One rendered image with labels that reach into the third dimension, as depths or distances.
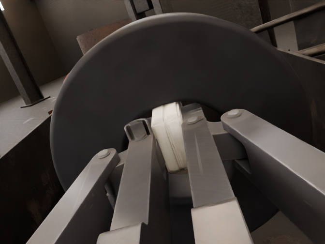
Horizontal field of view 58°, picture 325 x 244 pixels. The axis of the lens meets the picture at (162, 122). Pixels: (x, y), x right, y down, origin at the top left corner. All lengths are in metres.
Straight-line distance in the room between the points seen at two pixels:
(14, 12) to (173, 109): 11.19
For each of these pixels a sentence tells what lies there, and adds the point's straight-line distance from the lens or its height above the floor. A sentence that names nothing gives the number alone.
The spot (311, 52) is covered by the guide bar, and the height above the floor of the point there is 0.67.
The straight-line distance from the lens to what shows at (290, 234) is 0.26.
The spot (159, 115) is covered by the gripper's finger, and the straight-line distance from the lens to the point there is 0.15.
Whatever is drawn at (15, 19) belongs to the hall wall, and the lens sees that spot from 11.26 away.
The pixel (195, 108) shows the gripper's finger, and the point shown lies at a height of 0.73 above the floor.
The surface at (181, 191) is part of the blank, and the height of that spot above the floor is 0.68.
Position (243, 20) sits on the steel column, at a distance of 3.24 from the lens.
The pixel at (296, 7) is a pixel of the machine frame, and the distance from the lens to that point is 0.57.
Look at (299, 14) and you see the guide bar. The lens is 0.55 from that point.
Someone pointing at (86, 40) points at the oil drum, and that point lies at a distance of 2.91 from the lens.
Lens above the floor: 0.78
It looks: 19 degrees down
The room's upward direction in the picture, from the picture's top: 20 degrees counter-clockwise
